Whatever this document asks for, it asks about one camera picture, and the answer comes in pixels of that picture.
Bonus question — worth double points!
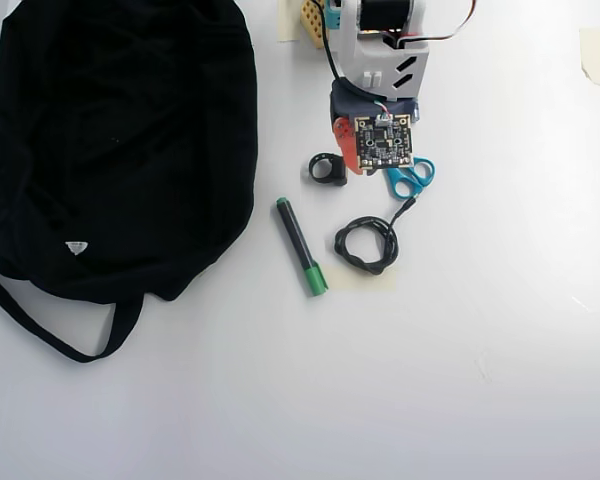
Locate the navy gripper body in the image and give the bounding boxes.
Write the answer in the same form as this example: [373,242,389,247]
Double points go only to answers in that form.
[329,79,421,127]

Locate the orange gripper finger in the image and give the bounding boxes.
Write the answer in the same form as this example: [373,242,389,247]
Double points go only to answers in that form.
[332,117,365,176]

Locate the black fabric bag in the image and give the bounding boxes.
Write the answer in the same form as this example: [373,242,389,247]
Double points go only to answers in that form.
[0,0,260,365]

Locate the yellow perforated block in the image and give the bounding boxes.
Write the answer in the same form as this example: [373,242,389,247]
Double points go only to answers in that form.
[299,0,331,51]

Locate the black marker with green cap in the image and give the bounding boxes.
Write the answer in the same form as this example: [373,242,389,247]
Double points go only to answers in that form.
[274,196,330,298]

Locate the beige masking tape rectangle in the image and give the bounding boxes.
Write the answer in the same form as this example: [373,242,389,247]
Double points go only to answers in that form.
[324,264,399,292]

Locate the torn beige masking tape strip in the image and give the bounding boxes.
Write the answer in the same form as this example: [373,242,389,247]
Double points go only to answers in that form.
[578,28,600,89]

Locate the black ring strap gadget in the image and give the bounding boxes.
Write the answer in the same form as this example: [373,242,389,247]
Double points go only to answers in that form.
[308,152,350,188]

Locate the camera circuit board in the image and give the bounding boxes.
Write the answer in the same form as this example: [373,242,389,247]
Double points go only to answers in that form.
[353,113,415,170]

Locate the thin black camera cable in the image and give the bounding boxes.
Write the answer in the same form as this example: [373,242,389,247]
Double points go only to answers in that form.
[319,0,366,96]

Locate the blue handled scissors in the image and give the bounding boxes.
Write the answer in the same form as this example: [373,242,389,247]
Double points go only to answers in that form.
[383,156,437,201]

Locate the red white servo wire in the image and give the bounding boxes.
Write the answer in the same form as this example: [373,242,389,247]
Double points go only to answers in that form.
[379,0,481,51]

